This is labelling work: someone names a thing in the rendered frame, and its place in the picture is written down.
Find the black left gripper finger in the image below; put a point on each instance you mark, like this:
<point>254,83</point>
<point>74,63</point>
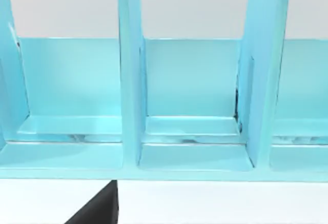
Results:
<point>102,206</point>

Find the light blue rack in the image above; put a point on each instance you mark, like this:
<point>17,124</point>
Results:
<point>179,93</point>

